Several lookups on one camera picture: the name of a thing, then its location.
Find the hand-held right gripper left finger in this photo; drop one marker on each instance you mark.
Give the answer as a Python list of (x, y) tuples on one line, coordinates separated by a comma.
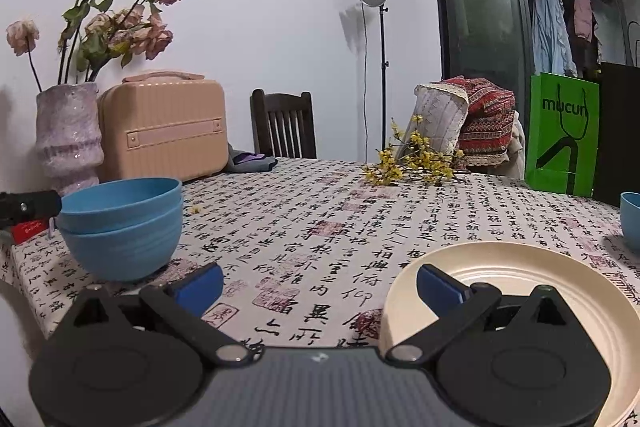
[(202, 287)]

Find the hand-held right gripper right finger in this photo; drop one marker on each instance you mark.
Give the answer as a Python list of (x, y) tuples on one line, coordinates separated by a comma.
[(437, 289)]

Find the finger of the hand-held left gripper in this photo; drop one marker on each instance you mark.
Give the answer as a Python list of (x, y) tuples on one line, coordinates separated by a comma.
[(35, 207)]

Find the blue bowl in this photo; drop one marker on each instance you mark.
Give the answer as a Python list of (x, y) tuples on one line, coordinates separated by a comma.
[(125, 252), (120, 202), (631, 222)]

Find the cream plate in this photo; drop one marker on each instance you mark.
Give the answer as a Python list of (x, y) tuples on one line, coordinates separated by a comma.
[(525, 272)]

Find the red box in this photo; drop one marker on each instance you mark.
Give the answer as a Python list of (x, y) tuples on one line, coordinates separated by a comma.
[(30, 231)]

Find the yellow flower branch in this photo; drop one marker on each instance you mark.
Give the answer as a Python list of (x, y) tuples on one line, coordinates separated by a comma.
[(400, 162)]

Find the grey purple cloth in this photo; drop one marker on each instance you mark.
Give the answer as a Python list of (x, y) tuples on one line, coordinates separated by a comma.
[(250, 162)]

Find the calligraphy print tablecloth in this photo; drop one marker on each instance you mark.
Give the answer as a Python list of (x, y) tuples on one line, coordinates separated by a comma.
[(325, 217)]

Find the pink small suitcase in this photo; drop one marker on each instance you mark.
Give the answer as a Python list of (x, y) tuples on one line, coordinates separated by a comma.
[(165, 132)]

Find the red patterned blanket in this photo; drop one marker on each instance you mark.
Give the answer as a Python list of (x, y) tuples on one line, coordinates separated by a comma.
[(487, 117)]

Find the dark wooden chair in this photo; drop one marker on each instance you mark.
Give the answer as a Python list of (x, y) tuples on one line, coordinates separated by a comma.
[(280, 102)]

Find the green paper bag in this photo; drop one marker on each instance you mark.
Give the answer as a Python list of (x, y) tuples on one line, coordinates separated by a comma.
[(590, 157)]

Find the dried pink roses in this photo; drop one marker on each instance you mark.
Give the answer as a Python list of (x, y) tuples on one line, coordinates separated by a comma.
[(150, 37)]

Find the black paper bag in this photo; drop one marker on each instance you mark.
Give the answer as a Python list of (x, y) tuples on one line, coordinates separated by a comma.
[(620, 132)]

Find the hanging light blue shirt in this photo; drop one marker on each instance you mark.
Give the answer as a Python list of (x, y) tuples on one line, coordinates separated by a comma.
[(550, 32)]

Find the dark sliding glass door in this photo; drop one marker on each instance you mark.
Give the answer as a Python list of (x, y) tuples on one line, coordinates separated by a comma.
[(475, 7)]

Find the hanging pink garment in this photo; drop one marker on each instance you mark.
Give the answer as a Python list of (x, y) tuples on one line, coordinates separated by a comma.
[(582, 14)]

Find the hanging white garment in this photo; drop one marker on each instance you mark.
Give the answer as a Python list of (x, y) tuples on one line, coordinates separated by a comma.
[(607, 27)]

